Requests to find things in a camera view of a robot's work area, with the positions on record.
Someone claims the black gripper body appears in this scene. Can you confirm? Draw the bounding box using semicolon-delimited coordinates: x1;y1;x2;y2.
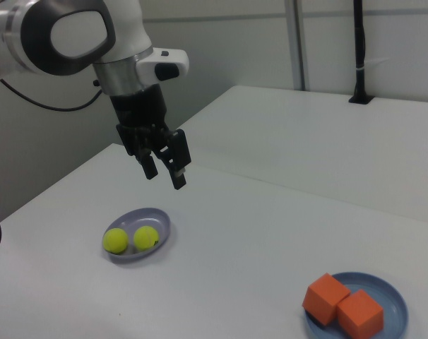
109;84;170;133

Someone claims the yellow tennis ball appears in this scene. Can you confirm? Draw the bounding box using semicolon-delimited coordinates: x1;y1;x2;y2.
133;225;160;251
102;227;129;254

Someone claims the orange cube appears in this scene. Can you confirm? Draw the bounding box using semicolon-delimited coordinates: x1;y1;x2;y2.
302;272;352;326
336;288;384;339

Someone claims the purple plate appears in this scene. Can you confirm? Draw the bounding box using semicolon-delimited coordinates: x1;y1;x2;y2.
102;207;172;264

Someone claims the black pole with clamp base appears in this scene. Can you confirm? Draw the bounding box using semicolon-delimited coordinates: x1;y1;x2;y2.
347;0;374;105

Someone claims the blue plate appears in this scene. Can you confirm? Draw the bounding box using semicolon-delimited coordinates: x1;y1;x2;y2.
303;270;410;339

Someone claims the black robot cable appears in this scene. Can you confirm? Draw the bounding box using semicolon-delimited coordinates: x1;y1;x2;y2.
0;78;104;261

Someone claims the grey partition frame post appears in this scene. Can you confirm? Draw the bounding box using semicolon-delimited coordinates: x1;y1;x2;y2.
283;0;307;91

